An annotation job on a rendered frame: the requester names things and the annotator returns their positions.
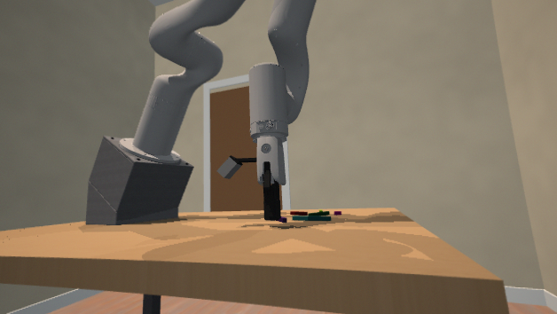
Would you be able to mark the red rod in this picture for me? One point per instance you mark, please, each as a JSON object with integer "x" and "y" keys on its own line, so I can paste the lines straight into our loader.
{"x": 298, "y": 213}

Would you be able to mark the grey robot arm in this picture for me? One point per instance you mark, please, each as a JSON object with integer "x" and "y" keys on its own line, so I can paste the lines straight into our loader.
{"x": 274, "y": 89}

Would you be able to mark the turquoise rod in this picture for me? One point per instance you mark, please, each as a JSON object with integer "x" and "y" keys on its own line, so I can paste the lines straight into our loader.
{"x": 312, "y": 218}

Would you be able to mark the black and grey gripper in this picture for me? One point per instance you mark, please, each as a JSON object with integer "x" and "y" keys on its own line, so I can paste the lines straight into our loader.
{"x": 270, "y": 166}

